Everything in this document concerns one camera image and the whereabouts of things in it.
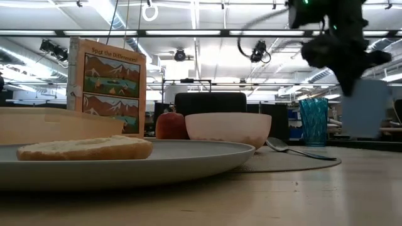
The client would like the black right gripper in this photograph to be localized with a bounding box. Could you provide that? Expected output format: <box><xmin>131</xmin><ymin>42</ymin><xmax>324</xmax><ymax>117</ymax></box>
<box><xmin>300</xmin><ymin>31</ymin><xmax>393</xmax><ymax>97</ymax></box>

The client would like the metal spoon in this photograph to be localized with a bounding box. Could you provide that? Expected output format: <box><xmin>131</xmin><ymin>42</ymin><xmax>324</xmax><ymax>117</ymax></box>
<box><xmin>265</xmin><ymin>137</ymin><xmax>338</xmax><ymax>161</ymax></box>

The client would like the pink bowl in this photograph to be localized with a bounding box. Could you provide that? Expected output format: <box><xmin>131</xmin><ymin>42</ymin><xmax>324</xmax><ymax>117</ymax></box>
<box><xmin>185</xmin><ymin>112</ymin><xmax>273</xmax><ymax>150</ymax></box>

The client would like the red apple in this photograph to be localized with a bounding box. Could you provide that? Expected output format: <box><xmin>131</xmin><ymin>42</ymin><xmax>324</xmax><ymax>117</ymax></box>
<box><xmin>155</xmin><ymin>112</ymin><xmax>190</xmax><ymax>141</ymax></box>

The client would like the grey round plate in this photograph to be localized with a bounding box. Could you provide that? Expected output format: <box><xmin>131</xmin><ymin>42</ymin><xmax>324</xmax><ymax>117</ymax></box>
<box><xmin>0</xmin><ymin>139</ymin><xmax>256</xmax><ymax>191</ymax></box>

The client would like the bagel half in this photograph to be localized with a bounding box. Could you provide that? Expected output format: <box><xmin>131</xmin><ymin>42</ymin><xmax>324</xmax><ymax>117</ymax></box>
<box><xmin>16</xmin><ymin>134</ymin><xmax>154</xmax><ymax>162</ymax></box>

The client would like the teal ribbed glass tumbler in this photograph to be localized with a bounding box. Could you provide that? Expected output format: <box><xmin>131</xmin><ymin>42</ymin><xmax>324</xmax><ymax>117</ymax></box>
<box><xmin>298</xmin><ymin>97</ymin><xmax>329</xmax><ymax>148</ymax></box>

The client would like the round grey placemat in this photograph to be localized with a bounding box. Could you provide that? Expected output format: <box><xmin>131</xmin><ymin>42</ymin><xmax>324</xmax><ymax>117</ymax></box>
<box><xmin>231</xmin><ymin>146</ymin><xmax>342</xmax><ymax>174</ymax></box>

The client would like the black spotlight fixture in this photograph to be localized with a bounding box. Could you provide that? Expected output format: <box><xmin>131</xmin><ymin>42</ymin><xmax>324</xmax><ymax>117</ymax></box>
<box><xmin>39</xmin><ymin>39</ymin><xmax>69</xmax><ymax>62</ymax></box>

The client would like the black mounted camera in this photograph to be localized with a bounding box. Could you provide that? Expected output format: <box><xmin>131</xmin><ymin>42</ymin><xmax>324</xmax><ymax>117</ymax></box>
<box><xmin>250</xmin><ymin>40</ymin><xmax>271</xmax><ymax>63</ymax></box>
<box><xmin>173</xmin><ymin>48</ymin><xmax>187</xmax><ymax>62</ymax></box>

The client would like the black aluminium frame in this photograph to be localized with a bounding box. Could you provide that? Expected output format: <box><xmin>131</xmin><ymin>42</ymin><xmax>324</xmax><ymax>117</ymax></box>
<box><xmin>0</xmin><ymin>29</ymin><xmax>402</xmax><ymax>38</ymax></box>

